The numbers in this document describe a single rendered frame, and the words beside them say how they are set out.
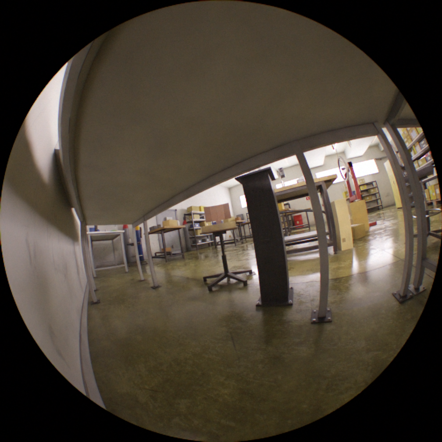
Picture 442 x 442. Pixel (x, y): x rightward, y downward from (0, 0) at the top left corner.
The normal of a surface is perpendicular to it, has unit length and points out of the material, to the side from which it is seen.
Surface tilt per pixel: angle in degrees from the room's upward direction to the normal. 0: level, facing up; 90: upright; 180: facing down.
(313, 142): 90
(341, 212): 90
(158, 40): 180
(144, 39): 180
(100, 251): 90
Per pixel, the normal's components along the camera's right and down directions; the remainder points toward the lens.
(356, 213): -0.69, 0.04
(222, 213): -0.14, -0.08
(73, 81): 0.17, 0.98
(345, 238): -0.52, 0.00
